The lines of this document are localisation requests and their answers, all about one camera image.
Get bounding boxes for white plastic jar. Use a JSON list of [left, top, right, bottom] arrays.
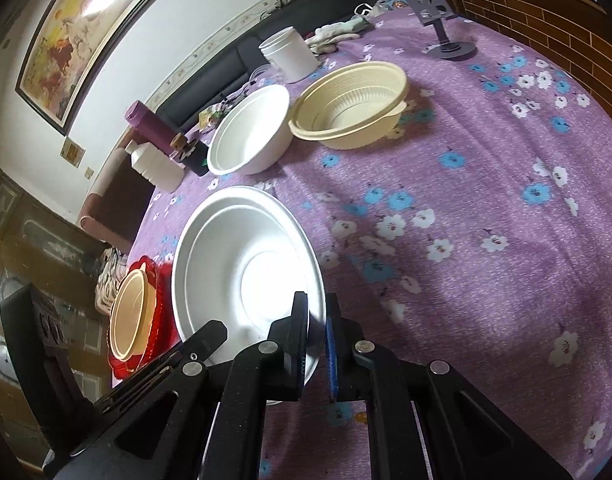
[[258, 26, 319, 83]]

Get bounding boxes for black leather sofa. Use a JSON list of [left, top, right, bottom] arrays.
[[156, 0, 402, 131]]

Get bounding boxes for grey phone stand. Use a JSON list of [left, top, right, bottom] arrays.
[[397, 0, 477, 61]]

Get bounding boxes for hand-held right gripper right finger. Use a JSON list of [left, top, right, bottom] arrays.
[[325, 292, 572, 480]]

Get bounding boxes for white foam bowl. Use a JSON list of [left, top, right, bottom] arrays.
[[171, 185, 326, 406], [206, 84, 292, 176]]

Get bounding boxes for cream ribbed plastic bowl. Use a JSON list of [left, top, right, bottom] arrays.
[[288, 60, 411, 151], [108, 266, 159, 372]]

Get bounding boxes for white work gloves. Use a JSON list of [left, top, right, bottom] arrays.
[[303, 19, 372, 53]]

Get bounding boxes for purple thermos flask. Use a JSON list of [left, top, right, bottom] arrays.
[[124, 100, 179, 156]]

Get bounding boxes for red plastic plate gold print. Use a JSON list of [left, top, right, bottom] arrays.
[[107, 255, 184, 381]]

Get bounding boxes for patterned blanket bundle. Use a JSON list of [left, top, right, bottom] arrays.
[[95, 247, 129, 316]]

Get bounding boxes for dark wooden glass cabinet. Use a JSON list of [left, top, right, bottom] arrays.
[[0, 167, 112, 466]]

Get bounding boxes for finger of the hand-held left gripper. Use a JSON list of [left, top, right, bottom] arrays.
[[93, 322, 228, 408]]

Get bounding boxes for small dark jar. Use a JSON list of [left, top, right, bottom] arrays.
[[170, 132, 210, 177]]

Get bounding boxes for wooden brick-pattern counter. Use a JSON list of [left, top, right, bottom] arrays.
[[428, 0, 612, 131]]

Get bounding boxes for small yellow wall plaque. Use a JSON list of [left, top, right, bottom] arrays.
[[60, 138, 87, 168]]

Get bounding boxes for white plastic bottle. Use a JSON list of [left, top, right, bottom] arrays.
[[124, 140, 185, 194]]

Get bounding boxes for framed painting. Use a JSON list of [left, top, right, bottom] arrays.
[[15, 0, 197, 136]]

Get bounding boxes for clear printed plastic bag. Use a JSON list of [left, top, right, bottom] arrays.
[[371, 0, 412, 16]]

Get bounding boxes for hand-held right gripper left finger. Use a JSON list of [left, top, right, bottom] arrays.
[[43, 292, 309, 480]]

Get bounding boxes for brown armchair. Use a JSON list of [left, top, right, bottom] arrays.
[[77, 127, 159, 256]]

